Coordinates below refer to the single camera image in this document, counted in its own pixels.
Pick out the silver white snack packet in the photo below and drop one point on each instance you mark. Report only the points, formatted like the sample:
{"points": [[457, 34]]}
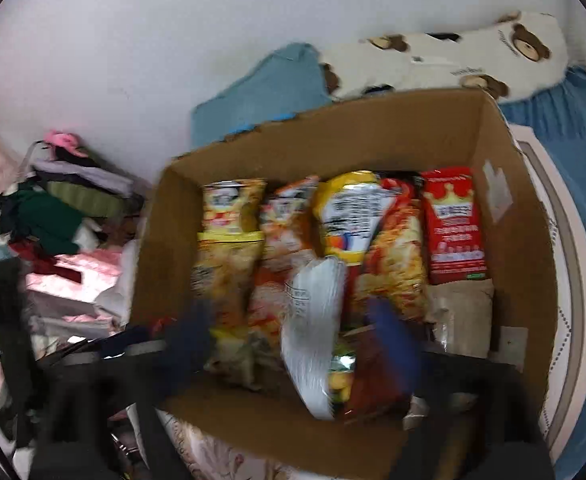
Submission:
{"points": [[313, 320]]}

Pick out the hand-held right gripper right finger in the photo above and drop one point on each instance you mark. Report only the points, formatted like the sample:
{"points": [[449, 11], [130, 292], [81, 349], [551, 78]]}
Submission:
{"points": [[393, 340]]}

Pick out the brown cardboard box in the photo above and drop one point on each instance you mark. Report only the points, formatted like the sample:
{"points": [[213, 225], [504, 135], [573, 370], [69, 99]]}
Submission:
{"points": [[323, 135]]}

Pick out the yellow snack packet red logo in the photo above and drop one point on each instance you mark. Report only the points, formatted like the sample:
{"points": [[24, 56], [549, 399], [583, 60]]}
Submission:
{"points": [[233, 205]]}

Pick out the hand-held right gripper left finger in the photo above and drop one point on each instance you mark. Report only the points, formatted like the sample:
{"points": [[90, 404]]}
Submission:
{"points": [[193, 332]]}

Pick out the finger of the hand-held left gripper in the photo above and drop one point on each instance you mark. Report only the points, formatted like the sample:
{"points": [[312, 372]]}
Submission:
{"points": [[98, 346]]}

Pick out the white bear print cloth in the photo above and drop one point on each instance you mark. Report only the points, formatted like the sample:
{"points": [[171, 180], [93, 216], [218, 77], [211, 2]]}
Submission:
{"points": [[448, 60]]}

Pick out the red crown print snack packet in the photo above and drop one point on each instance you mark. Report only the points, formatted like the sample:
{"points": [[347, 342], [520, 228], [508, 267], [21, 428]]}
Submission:
{"points": [[453, 230]]}

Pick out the pile of folded clothes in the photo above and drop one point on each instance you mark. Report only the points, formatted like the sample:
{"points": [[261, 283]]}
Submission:
{"points": [[48, 210]]}

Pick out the dark red snack packet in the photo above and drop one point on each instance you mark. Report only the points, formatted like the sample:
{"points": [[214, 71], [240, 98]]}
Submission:
{"points": [[373, 375]]}

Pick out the beige crumpled packet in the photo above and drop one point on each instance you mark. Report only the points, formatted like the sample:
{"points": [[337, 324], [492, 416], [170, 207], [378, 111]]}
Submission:
{"points": [[460, 305]]}

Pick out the red orange noodle packet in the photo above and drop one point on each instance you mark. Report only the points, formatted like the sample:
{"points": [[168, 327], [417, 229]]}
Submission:
{"points": [[393, 255]]}

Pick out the yellow chips packet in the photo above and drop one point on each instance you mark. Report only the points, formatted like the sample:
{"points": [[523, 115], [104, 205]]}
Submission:
{"points": [[228, 280]]}

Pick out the white quilted bed cover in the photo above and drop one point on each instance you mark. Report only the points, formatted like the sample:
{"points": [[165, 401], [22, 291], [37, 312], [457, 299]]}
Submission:
{"points": [[568, 310]]}

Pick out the blue cloth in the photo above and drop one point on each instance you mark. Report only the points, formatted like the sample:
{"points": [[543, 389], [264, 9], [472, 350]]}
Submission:
{"points": [[263, 95]]}

